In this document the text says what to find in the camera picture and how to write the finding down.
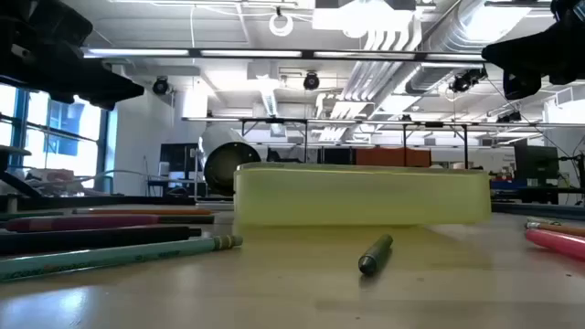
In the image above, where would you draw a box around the dark green pencil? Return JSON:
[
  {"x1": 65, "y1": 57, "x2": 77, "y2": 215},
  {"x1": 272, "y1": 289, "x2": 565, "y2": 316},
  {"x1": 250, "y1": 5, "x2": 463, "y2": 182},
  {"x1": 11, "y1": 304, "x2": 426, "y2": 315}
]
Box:
[
  {"x1": 157, "y1": 214, "x2": 216, "y2": 225},
  {"x1": 0, "y1": 210, "x2": 65, "y2": 222}
]

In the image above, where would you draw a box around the green marker pen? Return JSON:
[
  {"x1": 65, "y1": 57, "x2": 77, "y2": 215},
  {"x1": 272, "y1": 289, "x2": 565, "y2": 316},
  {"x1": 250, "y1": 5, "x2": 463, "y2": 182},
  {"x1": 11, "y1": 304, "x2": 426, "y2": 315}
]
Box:
[{"x1": 357, "y1": 233, "x2": 394, "y2": 277}]

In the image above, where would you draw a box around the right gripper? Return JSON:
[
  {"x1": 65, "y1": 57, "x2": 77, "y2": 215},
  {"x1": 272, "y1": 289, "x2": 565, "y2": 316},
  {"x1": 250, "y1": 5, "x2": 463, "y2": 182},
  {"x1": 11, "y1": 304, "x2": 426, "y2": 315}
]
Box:
[{"x1": 481, "y1": 0, "x2": 585, "y2": 101}]

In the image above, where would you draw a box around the magenta marker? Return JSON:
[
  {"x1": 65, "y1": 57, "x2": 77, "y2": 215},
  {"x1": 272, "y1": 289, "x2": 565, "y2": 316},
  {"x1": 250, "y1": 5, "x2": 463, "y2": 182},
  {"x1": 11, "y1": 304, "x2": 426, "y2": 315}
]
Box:
[{"x1": 4, "y1": 214, "x2": 160, "y2": 233}]

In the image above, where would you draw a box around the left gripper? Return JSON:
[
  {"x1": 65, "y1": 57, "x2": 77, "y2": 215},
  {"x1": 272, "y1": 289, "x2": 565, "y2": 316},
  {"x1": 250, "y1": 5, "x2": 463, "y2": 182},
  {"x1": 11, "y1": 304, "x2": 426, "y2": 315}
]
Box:
[{"x1": 0, "y1": 0, "x2": 145, "y2": 111}]

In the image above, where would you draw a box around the white cable bundle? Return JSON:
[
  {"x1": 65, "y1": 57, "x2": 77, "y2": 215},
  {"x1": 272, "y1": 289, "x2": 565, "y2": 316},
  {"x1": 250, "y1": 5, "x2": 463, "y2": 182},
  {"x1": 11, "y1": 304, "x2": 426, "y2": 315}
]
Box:
[{"x1": 25, "y1": 167, "x2": 161, "y2": 196}]

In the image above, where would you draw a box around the pink highlighter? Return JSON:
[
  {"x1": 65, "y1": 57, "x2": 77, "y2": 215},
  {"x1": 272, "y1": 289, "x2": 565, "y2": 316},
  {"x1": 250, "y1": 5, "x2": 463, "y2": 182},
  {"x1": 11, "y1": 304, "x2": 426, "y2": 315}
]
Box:
[{"x1": 524, "y1": 228, "x2": 585, "y2": 261}]

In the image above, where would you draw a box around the teal pencil with eraser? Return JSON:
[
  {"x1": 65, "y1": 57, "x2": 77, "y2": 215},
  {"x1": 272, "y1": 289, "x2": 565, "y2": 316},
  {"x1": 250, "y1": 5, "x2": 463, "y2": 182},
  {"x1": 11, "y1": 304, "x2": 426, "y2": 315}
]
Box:
[{"x1": 0, "y1": 234, "x2": 244, "y2": 282}]

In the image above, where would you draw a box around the silver ventilation duct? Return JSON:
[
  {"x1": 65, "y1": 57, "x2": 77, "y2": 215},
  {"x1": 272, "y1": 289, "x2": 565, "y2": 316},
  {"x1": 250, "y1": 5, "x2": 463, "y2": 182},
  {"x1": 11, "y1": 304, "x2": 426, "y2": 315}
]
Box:
[{"x1": 404, "y1": 0, "x2": 536, "y2": 95}]

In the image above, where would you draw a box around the white coiled cable ring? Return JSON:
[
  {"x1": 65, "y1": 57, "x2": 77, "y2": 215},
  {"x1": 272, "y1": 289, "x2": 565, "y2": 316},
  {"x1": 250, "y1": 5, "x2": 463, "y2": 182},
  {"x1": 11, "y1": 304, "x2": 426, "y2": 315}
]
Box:
[{"x1": 268, "y1": 12, "x2": 295, "y2": 37}]

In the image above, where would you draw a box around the yellow translucent supply box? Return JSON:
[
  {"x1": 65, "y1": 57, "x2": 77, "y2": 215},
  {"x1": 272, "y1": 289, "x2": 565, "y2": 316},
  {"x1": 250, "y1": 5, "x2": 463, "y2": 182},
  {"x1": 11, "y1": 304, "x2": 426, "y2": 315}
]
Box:
[{"x1": 232, "y1": 162, "x2": 493, "y2": 228}]

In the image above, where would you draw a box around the overhead light bar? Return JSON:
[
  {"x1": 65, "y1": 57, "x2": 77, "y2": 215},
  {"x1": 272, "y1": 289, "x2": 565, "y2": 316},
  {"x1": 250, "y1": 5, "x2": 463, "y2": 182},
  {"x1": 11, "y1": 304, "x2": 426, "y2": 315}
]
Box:
[{"x1": 81, "y1": 47, "x2": 485, "y2": 63}]

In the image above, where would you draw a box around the black pen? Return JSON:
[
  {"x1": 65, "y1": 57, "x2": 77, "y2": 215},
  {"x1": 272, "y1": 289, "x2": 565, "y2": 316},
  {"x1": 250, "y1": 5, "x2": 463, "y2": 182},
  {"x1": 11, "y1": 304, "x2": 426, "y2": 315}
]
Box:
[{"x1": 0, "y1": 225, "x2": 203, "y2": 256}]

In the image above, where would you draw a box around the tan wooden pencil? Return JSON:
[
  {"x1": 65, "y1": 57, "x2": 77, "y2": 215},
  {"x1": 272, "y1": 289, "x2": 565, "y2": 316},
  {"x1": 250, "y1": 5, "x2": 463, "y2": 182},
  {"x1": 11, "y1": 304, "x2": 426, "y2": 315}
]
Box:
[{"x1": 525, "y1": 220, "x2": 585, "y2": 238}]

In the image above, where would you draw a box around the black table edge rail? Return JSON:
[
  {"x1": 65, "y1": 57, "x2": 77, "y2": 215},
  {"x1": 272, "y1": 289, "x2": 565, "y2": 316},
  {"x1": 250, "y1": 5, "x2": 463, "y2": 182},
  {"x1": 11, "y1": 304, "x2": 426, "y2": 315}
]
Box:
[{"x1": 0, "y1": 195, "x2": 197, "y2": 212}]

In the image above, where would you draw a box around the dark computer monitor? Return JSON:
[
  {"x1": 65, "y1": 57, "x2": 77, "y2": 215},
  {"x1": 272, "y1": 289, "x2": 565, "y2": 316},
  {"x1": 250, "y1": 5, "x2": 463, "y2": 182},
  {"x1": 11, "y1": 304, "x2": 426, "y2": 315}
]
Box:
[
  {"x1": 514, "y1": 143, "x2": 560, "y2": 182},
  {"x1": 159, "y1": 143, "x2": 202, "y2": 184}
]

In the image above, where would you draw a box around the black metal rack frame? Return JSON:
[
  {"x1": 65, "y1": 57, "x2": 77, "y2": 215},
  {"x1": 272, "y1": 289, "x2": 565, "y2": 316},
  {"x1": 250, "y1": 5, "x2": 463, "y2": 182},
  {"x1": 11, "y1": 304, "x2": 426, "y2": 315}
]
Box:
[{"x1": 182, "y1": 116, "x2": 585, "y2": 170}]

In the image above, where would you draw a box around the orange partition panel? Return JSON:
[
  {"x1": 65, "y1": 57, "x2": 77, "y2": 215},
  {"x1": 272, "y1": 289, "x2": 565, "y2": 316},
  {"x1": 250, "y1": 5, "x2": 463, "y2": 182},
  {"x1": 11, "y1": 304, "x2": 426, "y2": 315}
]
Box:
[{"x1": 355, "y1": 146, "x2": 432, "y2": 168}]

